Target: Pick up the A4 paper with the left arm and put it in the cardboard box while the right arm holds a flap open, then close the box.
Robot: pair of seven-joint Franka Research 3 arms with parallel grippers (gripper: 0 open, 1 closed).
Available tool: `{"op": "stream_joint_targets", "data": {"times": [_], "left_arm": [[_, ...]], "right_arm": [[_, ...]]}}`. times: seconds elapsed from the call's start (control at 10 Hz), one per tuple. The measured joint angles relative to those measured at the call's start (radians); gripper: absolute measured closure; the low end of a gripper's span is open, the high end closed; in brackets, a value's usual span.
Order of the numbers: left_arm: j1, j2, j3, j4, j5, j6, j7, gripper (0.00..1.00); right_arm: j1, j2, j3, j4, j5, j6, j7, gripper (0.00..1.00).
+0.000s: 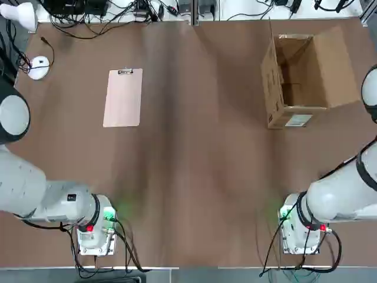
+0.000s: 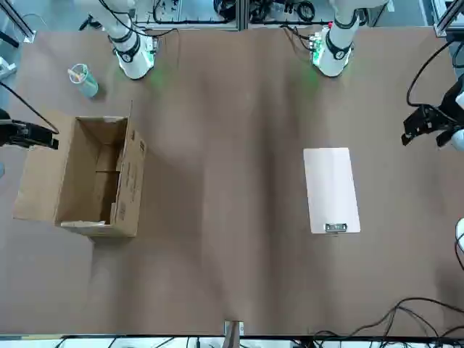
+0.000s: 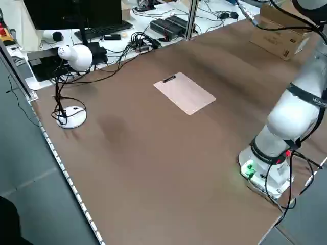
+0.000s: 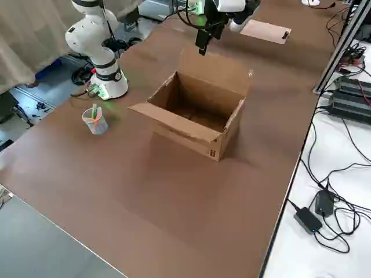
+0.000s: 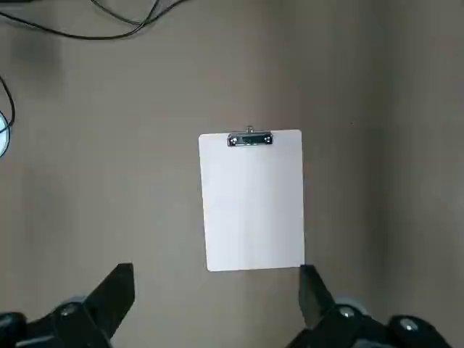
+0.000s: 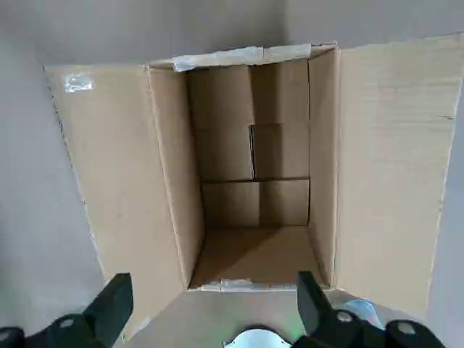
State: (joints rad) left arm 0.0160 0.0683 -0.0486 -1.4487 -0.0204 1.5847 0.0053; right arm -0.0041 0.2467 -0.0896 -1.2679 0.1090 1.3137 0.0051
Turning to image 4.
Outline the pinkish A4 paper sheet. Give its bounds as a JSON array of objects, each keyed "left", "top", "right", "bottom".
[{"left": 239, "top": 19, "right": 292, "bottom": 45}]

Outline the aluminium frame post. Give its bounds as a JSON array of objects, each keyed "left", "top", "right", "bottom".
[{"left": 312, "top": 0, "right": 371, "bottom": 94}]

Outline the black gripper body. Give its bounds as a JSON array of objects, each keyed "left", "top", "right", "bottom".
[{"left": 205, "top": 11, "right": 226, "bottom": 40}]

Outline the electronics board with wires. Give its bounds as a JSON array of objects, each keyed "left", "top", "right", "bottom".
[{"left": 337, "top": 43, "right": 368, "bottom": 74}]

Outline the dark grey flat adapter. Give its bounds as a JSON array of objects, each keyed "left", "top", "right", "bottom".
[{"left": 293, "top": 206, "right": 323, "bottom": 234}]

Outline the orange marker pen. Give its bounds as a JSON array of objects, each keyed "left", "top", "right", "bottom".
[{"left": 94, "top": 106, "right": 103, "bottom": 130}]

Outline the beige curtain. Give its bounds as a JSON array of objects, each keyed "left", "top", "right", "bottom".
[{"left": 0, "top": 0, "right": 143, "bottom": 96}]

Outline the brown cardboard box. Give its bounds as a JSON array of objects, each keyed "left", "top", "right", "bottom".
[{"left": 127, "top": 47, "right": 256, "bottom": 162}]

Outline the coiled black cable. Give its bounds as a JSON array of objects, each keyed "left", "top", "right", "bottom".
[{"left": 71, "top": 65, "right": 96, "bottom": 87}]

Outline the black power cable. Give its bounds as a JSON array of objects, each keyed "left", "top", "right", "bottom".
[
  {"left": 314, "top": 199, "right": 371, "bottom": 254},
  {"left": 300, "top": 105, "right": 333, "bottom": 192}
]

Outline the black finned power supply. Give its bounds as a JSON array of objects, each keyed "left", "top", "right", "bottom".
[
  {"left": 334, "top": 75, "right": 371, "bottom": 101},
  {"left": 328, "top": 89, "right": 371, "bottom": 126}
]

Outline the black power adapter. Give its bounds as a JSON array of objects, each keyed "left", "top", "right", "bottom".
[{"left": 314, "top": 189, "right": 336, "bottom": 218}]

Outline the clear plastic cup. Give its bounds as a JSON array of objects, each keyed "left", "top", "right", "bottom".
[{"left": 82, "top": 105, "right": 108, "bottom": 136}]

